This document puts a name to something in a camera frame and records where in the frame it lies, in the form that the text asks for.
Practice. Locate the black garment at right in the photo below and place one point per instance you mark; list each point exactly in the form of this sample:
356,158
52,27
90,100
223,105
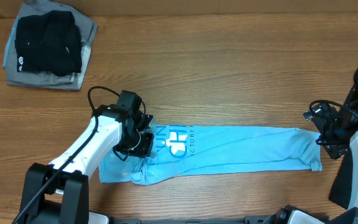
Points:
353,140

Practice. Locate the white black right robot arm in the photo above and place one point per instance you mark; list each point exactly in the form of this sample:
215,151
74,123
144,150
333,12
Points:
290,214

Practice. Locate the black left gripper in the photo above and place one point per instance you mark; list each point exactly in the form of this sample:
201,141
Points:
144,149

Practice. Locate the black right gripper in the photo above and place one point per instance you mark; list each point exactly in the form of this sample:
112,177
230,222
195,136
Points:
323,128

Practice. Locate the black folded garment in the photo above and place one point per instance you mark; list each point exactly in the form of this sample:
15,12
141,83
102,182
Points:
48,43

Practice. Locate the light blue printed t-shirt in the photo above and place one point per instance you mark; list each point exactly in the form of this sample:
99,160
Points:
202,150

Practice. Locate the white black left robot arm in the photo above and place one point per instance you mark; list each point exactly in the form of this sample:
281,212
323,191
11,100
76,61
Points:
59,191

